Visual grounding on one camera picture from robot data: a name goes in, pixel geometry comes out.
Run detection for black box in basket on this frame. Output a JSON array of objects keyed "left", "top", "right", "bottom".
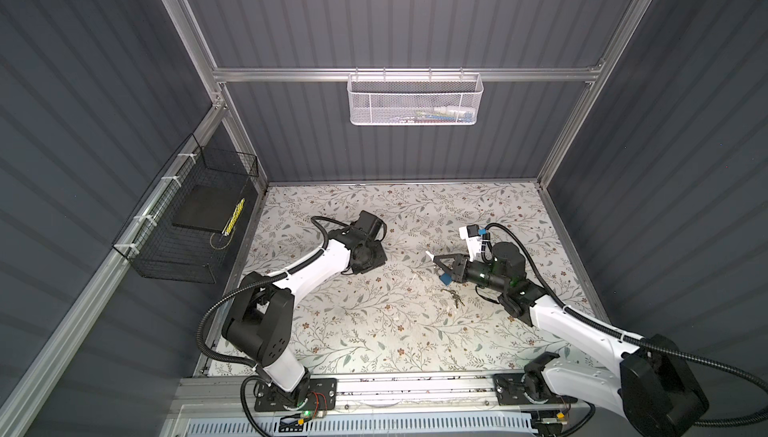
[{"left": 172, "top": 185, "right": 241, "bottom": 233}]

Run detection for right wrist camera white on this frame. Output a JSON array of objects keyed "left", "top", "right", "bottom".
[{"left": 459, "top": 224, "right": 487, "bottom": 261}]

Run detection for yellow tool in basket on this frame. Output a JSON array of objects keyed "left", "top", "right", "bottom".
[{"left": 222, "top": 198, "right": 245, "bottom": 236}]

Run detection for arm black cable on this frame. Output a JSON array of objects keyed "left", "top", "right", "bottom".
[
  {"left": 484, "top": 222, "right": 768, "bottom": 427},
  {"left": 196, "top": 216, "right": 352, "bottom": 369}
]

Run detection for floral table mat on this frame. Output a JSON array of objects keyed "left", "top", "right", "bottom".
[{"left": 245, "top": 182, "right": 601, "bottom": 374}]

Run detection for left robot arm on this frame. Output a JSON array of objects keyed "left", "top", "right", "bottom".
[{"left": 221, "top": 211, "right": 388, "bottom": 400}]

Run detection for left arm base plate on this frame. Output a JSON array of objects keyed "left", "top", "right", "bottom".
[{"left": 253, "top": 377, "right": 338, "bottom": 412}]

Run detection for keys near blue padlock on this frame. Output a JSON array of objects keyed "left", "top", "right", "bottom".
[{"left": 444, "top": 289, "right": 464, "bottom": 309}]

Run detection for white wire mesh basket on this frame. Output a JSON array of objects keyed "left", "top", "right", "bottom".
[{"left": 346, "top": 71, "right": 484, "bottom": 126}]

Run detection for white vented panel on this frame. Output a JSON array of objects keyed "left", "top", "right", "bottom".
[{"left": 182, "top": 412, "right": 538, "bottom": 437}]

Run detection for black wire basket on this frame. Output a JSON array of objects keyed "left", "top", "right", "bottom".
[{"left": 113, "top": 137, "right": 260, "bottom": 284}]

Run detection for items in white basket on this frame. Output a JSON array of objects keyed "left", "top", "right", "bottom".
[{"left": 388, "top": 106, "right": 476, "bottom": 124}]

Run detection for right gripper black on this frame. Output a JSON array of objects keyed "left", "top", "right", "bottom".
[{"left": 434, "top": 253, "right": 507, "bottom": 295}]

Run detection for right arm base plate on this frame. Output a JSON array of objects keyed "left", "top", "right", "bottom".
[{"left": 492, "top": 372, "right": 577, "bottom": 406}]

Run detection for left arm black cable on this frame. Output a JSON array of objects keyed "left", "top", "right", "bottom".
[{"left": 196, "top": 216, "right": 352, "bottom": 369}]

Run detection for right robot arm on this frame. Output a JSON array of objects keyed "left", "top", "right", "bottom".
[{"left": 429, "top": 242, "right": 709, "bottom": 436}]

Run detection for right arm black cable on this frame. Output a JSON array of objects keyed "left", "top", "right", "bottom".
[{"left": 484, "top": 222, "right": 768, "bottom": 427}]

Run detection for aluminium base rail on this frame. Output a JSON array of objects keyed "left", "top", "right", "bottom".
[{"left": 173, "top": 370, "right": 655, "bottom": 414}]

